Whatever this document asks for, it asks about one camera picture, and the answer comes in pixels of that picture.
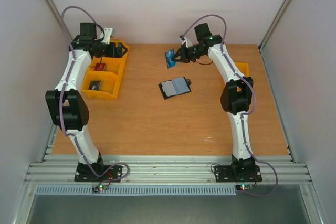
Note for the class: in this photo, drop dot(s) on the red card in bin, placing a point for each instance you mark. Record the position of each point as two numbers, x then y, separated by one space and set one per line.
100 67

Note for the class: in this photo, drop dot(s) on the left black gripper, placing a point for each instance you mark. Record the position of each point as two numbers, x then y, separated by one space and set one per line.
119 54

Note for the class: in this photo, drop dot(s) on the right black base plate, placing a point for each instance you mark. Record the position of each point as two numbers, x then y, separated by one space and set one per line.
223 173

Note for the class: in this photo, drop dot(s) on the right small circuit board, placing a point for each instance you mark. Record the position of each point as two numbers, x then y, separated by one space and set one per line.
244 187

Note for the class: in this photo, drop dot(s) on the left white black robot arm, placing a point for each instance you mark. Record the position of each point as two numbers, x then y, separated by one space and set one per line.
66 104

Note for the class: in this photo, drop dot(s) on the right aluminium corner post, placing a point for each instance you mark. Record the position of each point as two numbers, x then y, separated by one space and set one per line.
275 22

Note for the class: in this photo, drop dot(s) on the yellow bin far left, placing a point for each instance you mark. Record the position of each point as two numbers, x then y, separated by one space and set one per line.
125 56

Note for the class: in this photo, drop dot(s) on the left aluminium corner post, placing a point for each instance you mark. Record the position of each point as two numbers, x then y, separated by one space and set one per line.
57 15

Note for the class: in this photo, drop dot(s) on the grey slotted cable duct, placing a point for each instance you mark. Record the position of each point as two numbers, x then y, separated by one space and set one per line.
139 190

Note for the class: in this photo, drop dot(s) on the aluminium rail frame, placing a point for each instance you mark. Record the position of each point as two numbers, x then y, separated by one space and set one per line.
164 169

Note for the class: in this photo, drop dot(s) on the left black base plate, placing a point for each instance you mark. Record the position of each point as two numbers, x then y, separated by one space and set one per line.
84 174

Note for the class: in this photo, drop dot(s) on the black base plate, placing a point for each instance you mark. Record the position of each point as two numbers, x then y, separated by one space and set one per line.
84 174
223 173

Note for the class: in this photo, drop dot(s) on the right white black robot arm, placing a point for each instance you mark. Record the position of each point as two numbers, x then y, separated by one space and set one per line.
236 97

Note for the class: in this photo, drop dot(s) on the small circuit board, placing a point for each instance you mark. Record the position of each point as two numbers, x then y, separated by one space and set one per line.
244 187
100 188

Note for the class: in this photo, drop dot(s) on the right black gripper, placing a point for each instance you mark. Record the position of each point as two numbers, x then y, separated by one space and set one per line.
182 54

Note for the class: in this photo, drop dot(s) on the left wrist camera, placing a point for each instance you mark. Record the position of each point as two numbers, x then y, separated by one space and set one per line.
108 33

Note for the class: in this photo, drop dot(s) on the yellow bin middle left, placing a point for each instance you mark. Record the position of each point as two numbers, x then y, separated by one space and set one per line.
113 66

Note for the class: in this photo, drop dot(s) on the blue credit card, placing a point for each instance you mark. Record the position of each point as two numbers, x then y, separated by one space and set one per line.
168 58

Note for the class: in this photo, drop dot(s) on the dark VIP card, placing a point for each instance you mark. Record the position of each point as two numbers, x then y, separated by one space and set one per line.
95 85

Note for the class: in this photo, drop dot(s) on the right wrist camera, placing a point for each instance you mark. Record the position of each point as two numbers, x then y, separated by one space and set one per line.
186 41

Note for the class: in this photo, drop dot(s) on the aluminium corner post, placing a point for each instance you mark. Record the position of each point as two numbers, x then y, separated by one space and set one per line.
275 22
57 15

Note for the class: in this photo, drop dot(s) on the yellow bin right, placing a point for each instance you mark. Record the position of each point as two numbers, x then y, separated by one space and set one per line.
242 69

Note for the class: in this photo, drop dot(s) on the yellow bin near left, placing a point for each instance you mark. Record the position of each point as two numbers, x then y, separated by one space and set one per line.
109 86

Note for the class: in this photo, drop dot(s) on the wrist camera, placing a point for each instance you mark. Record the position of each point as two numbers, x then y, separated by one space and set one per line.
186 41
108 33

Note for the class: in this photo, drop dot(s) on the left small circuit board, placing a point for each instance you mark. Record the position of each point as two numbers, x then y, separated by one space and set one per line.
100 188

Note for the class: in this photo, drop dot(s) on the yellow bin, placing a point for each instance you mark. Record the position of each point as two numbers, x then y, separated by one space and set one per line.
125 56
113 66
109 86
242 69

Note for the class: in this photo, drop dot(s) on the black card holder wallet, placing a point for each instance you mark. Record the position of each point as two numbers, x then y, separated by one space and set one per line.
175 87

